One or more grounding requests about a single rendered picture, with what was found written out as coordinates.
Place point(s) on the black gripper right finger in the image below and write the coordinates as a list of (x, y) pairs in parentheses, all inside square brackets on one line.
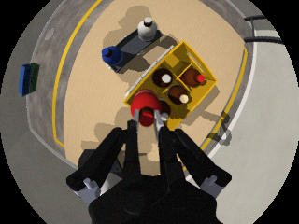
[(205, 173)]

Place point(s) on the dark brown bottle with cream cap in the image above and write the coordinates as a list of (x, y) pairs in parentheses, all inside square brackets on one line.
[(177, 94)]

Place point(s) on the red bottle with pale label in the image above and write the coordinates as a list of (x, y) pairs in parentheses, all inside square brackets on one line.
[(146, 101)]

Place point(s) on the blue bottle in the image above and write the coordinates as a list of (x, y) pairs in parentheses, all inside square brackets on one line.
[(112, 55)]

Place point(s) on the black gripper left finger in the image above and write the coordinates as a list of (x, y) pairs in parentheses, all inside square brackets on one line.
[(87, 180)]

